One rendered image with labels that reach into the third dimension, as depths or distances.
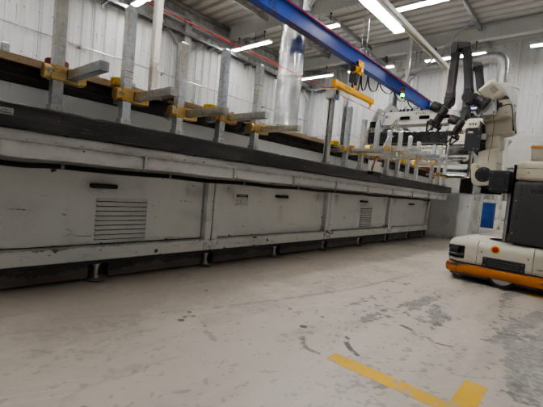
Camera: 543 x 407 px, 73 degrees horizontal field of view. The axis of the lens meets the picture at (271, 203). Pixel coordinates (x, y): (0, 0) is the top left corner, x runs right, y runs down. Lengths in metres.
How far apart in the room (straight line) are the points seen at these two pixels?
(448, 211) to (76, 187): 4.74
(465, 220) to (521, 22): 6.90
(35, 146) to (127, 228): 0.61
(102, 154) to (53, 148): 0.17
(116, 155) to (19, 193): 0.40
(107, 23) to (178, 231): 8.16
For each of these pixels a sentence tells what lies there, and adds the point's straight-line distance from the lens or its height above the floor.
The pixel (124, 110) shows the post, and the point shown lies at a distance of 1.60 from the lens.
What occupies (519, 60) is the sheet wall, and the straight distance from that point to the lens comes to 12.35.
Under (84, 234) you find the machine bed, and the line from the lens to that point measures 1.84.
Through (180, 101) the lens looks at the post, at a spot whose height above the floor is 0.85.
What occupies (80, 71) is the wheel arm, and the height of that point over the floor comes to 0.83.
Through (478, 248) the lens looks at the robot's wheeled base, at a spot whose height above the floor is 0.23.
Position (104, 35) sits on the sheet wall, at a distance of 9.80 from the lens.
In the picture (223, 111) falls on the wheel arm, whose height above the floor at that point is 0.80.
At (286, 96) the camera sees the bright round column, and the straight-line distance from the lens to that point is 7.21.
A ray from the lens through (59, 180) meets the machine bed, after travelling 1.77.
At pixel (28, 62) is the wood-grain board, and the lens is 1.71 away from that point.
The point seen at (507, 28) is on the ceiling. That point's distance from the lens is 11.37.
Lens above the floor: 0.52
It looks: 3 degrees down
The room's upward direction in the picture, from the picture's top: 5 degrees clockwise
